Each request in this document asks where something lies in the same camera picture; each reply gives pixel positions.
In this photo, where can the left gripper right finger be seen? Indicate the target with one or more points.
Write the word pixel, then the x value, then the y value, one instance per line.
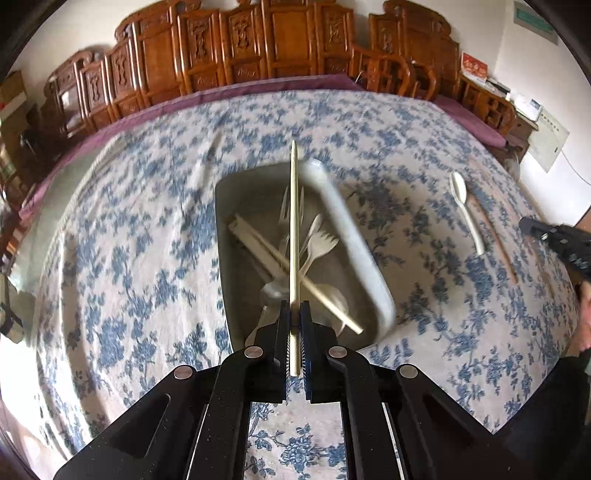
pixel 322 382

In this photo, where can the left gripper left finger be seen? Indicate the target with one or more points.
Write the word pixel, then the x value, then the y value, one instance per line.
pixel 270 371

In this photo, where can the light wooden chopstick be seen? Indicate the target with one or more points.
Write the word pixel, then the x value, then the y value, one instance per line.
pixel 295 340
pixel 277 264

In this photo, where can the white plastic spoon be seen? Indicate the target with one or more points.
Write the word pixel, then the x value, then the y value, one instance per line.
pixel 460 195
pixel 321 314

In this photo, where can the metal fork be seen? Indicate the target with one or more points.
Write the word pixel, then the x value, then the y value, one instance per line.
pixel 284 222

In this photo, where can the person's right hand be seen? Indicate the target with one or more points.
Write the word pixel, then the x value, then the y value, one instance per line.
pixel 582 337

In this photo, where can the metal spoon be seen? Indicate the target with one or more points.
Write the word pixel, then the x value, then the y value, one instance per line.
pixel 275 290

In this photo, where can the white electrical panel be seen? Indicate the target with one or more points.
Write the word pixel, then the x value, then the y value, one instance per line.
pixel 548 140

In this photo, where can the white plastic fork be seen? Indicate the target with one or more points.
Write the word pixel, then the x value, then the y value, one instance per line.
pixel 320 244

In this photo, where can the purple sofa cushion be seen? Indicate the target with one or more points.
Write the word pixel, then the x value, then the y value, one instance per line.
pixel 482 132

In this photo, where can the wooden side table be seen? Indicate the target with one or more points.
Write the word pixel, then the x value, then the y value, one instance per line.
pixel 496 112

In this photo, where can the blue floral tablecloth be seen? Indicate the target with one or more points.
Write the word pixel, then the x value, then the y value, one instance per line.
pixel 146 298

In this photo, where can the red box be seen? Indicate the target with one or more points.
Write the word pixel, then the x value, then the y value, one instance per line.
pixel 474 69

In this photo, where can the carved wooden armchair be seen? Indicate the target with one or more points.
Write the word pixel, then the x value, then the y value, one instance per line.
pixel 385 73

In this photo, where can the carved wooden sofa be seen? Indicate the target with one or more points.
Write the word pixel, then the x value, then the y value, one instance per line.
pixel 175 48

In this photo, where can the cardboard boxes stack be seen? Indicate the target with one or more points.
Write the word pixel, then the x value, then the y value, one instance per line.
pixel 16 114

